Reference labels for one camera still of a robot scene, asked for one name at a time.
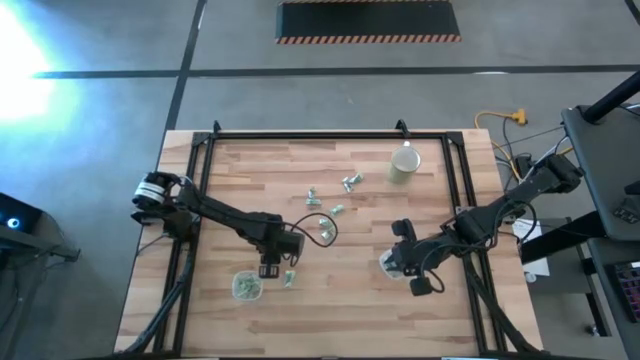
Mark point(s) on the black keyboard with coloured keys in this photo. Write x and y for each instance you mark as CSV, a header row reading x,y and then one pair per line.
x,y
629,290

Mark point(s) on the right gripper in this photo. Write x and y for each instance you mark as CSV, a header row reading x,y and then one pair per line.
x,y
415,255

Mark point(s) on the white paper sheet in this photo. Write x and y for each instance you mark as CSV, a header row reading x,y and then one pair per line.
x,y
529,231

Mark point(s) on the grey operator desk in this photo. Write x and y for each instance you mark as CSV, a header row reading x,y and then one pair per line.
x,y
610,175

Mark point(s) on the clear plastic bin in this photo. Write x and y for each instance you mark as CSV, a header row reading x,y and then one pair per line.
x,y
384,265
235,292

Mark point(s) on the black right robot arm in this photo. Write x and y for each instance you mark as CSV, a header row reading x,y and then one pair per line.
x,y
525,187

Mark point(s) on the black hazard-striped floor mat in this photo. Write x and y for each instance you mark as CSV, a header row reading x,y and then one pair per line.
x,y
367,20

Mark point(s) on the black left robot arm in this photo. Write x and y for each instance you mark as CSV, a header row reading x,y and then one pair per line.
x,y
220,212

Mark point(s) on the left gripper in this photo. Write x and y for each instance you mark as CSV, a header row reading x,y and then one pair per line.
x,y
280,245

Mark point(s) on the black device with blue light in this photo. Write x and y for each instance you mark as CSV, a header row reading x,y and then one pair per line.
x,y
20,212

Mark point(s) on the black round pole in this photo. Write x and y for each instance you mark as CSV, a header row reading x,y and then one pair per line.
x,y
615,95

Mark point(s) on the black power strip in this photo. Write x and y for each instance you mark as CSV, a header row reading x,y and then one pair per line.
x,y
523,164

